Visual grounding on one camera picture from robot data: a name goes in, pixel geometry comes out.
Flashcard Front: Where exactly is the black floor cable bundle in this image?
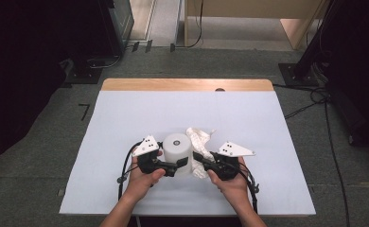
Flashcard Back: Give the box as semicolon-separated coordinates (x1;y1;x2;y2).
272;82;332;120

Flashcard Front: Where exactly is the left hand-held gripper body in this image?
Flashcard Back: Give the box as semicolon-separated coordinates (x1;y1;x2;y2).
132;134;179;178

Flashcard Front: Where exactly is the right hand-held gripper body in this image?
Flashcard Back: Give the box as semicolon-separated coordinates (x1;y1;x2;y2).
205;141;256;182

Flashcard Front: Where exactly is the black hanging cable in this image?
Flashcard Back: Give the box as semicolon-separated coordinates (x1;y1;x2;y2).
175;0;204;49

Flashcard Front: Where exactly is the long black floor cable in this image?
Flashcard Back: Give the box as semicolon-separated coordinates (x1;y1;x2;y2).
324;100;351;227

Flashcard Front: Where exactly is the black stand base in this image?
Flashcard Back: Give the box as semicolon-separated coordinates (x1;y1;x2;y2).
66;58;103;85

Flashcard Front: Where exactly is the white plastic cylinder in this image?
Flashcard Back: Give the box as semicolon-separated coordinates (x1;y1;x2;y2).
162;132;194;176

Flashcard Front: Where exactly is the right hand-held gripper cable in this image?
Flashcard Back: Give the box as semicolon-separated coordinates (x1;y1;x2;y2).
236;164;261;214

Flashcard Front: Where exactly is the grey floor cable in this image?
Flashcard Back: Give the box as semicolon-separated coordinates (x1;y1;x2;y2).
89;55;122;69

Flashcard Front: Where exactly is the white table sheet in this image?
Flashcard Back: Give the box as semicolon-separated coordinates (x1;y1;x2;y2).
59;90;317;218

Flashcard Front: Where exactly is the left hand-held gripper cable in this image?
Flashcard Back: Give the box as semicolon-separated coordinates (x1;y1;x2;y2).
116;141;143;202

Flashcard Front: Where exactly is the black stand with base plate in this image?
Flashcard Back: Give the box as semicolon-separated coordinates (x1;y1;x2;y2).
278;0;344;88

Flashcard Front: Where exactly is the hand-held gripper cable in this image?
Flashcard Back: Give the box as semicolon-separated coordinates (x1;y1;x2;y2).
236;164;261;214
116;141;143;202

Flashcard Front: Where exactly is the wooden table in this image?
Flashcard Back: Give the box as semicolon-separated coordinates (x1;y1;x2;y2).
59;78;317;218

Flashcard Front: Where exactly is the aluminium frame post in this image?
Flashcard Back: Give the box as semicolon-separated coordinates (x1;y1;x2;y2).
169;0;185;53
132;0;158;54

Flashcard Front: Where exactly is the person's right hand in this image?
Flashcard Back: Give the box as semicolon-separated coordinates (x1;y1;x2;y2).
206;156;251;208

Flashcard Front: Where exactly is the person's left hand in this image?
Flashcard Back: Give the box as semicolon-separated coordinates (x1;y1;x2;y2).
123;156;167;203

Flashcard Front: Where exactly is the black curtain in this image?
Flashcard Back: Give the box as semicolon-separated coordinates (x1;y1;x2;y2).
0;0;100;185
327;0;369;157

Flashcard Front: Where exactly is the black cabinet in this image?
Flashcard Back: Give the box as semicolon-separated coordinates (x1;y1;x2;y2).
98;0;135;59

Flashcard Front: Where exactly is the white knitted cloth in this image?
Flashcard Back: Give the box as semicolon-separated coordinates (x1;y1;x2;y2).
185;127;217;180

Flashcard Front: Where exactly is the light wooden desk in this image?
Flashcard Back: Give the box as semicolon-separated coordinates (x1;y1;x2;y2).
184;0;327;51

